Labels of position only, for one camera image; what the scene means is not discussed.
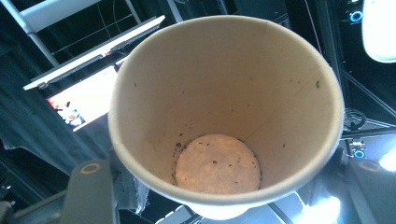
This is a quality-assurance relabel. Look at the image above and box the beige paper cup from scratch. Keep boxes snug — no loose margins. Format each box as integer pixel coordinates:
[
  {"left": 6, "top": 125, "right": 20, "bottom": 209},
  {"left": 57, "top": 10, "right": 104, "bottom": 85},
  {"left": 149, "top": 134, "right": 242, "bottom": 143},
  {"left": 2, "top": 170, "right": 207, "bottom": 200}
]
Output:
[{"left": 107, "top": 14, "right": 346, "bottom": 221}]

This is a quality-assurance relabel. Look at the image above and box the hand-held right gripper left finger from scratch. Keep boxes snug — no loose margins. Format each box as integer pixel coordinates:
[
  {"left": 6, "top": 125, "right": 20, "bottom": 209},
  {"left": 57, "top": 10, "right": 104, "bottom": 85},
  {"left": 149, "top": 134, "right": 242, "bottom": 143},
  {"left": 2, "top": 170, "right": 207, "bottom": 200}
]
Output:
[{"left": 107, "top": 148, "right": 151, "bottom": 217}]

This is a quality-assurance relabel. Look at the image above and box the white metal frame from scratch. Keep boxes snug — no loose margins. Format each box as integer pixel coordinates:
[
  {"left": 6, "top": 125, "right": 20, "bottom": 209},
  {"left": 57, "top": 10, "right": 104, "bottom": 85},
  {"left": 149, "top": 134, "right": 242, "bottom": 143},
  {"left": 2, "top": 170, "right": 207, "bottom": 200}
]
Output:
[{"left": 0, "top": 0, "right": 143, "bottom": 68}]

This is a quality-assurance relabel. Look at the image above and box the black metal stand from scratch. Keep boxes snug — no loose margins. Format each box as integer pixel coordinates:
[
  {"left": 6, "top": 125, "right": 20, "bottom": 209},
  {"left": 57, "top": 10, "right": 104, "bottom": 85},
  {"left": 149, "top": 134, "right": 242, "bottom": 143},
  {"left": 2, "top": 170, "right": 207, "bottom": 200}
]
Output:
[{"left": 341, "top": 69, "right": 396, "bottom": 138}]

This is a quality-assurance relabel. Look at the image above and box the lit monitor screen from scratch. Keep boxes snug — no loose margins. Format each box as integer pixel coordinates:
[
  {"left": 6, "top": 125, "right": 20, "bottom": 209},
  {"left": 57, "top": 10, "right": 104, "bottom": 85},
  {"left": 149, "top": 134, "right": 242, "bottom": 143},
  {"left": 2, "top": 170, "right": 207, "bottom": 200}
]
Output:
[{"left": 46, "top": 56, "right": 129, "bottom": 133}]

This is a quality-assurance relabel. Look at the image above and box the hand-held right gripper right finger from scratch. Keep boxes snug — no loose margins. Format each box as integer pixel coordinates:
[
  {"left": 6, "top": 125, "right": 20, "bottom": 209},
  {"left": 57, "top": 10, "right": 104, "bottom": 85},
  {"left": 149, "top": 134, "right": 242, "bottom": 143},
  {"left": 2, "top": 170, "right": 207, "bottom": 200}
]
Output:
[{"left": 323, "top": 140, "right": 352, "bottom": 195}]

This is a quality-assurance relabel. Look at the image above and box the camera with blue ring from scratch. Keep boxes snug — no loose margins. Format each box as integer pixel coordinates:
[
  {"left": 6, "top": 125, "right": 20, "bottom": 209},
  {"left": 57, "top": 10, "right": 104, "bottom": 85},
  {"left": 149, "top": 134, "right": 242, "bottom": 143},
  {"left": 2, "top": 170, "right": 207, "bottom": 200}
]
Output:
[
  {"left": 347, "top": 137, "right": 368, "bottom": 161},
  {"left": 347, "top": 8, "right": 365, "bottom": 25}
]

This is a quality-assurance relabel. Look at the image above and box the coiled black cable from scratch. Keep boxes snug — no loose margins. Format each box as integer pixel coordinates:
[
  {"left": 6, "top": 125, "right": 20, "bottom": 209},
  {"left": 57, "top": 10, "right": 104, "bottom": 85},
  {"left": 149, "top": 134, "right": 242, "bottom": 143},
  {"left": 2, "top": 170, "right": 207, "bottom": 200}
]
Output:
[{"left": 343, "top": 107, "right": 368, "bottom": 133}]

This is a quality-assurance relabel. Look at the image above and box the computer monitor screen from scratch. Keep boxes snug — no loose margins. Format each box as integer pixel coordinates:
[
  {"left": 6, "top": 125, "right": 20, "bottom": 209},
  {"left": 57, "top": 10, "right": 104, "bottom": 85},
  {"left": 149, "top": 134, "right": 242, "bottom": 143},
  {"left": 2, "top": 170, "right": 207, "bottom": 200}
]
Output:
[{"left": 22, "top": 14, "right": 166, "bottom": 91}]

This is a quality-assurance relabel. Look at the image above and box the white studio lamp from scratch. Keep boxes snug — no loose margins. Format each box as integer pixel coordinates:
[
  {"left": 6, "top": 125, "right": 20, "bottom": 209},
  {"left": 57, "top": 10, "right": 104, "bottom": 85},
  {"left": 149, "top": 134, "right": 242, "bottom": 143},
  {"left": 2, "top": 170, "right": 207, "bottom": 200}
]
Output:
[{"left": 361, "top": 0, "right": 396, "bottom": 64}]

